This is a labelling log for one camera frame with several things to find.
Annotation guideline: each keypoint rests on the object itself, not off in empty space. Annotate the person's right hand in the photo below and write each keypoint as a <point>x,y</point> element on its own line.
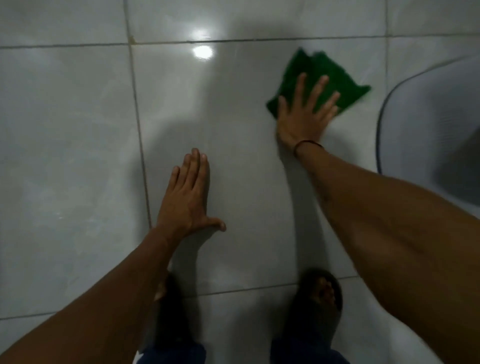
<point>302,120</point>

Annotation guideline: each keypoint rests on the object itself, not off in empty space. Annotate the person's left hand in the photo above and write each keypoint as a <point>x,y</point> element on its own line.
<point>185,204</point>

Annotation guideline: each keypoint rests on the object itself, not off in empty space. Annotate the person's right little finger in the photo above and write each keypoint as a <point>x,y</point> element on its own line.
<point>331,117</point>

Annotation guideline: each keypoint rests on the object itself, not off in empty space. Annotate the person's right middle finger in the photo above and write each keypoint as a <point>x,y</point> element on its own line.
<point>317,92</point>

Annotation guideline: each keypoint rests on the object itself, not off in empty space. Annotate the person's left thumb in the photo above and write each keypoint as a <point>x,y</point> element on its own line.
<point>215,224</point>

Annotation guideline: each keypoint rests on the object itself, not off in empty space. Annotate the person's right thumb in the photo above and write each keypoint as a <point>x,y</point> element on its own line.
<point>282,108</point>

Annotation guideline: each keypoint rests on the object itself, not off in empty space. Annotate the person's left little finger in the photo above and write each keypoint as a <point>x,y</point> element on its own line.
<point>173,179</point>

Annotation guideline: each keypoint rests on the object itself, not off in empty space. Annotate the person's left middle finger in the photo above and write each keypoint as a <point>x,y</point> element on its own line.
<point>193,168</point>

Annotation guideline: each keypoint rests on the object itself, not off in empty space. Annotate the green cleaning cloth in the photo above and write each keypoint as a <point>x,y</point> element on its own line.
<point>318,77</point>

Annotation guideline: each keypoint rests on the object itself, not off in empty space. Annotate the person's left forearm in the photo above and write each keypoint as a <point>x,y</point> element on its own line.
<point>93,303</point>

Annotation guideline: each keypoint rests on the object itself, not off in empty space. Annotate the person's right forearm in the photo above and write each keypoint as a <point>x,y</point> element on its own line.
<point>405,243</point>

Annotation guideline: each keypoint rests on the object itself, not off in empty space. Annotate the thin dark wrist band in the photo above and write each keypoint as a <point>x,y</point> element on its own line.
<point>306,142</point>

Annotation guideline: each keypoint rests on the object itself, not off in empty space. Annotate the white basin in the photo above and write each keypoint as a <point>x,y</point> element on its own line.
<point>431,127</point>

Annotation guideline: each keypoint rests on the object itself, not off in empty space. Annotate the black sandal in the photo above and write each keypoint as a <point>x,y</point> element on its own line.
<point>317,303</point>
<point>172,315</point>

